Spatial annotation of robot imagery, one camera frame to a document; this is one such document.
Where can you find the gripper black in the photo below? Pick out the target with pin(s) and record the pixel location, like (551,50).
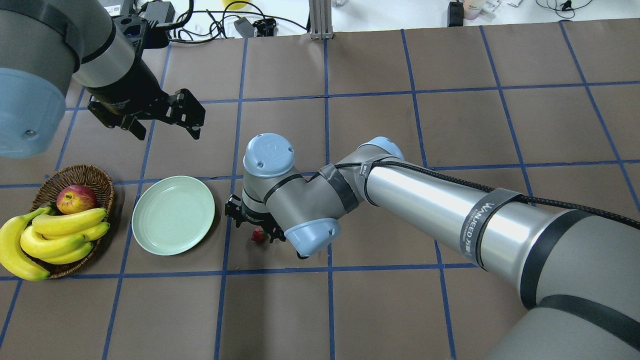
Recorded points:
(131,88)
(251,216)

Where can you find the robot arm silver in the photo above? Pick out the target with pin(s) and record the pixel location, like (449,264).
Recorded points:
(46,44)
(575,268)

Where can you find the pale green plate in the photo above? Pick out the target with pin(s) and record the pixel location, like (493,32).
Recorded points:
(173,215)

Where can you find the wicker basket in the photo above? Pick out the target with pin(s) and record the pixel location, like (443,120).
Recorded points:
(82,174)

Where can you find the black box near cup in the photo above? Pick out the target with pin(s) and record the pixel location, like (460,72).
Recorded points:
(161,12)

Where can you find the red apple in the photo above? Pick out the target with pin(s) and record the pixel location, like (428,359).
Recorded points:
(75,199)

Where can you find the yellow banana bunch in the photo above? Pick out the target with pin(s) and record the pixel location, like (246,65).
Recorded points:
(32,242)

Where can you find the black charger on bench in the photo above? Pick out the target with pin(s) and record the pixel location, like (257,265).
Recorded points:
(455,14)

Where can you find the paper cup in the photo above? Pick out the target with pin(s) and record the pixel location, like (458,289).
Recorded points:
(472,8)

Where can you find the aluminium frame post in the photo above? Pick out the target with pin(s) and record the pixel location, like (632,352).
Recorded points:
(320,16)

